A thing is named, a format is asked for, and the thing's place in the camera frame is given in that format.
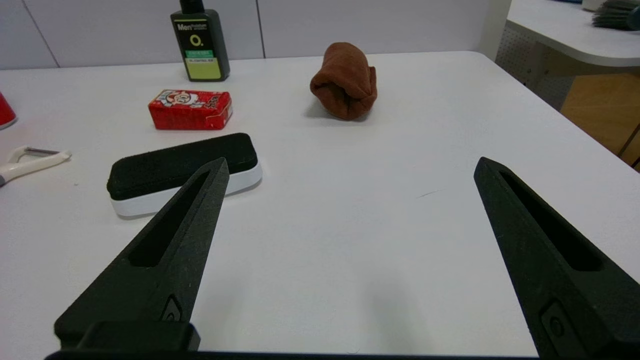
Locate dark green pump bottle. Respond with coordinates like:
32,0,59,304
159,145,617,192
170,0,231,83

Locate black white board eraser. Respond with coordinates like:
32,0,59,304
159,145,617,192
106,132,264,218

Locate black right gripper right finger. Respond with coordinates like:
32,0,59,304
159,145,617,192
473,156,640,360

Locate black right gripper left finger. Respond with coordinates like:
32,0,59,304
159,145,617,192
54,157,230,351

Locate red cartoon snack box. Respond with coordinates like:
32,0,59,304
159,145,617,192
148,89,233,131

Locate brown towel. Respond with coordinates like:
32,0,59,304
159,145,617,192
309,42,378,121

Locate white side table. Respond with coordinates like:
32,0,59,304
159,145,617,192
495,0,640,112

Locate white vegetable peeler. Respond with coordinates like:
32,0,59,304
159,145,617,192
0,145,72,187

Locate red drink can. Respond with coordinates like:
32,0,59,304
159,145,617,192
0,91,18,131

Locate black bristle brush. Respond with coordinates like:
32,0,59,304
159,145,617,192
592,0,640,31

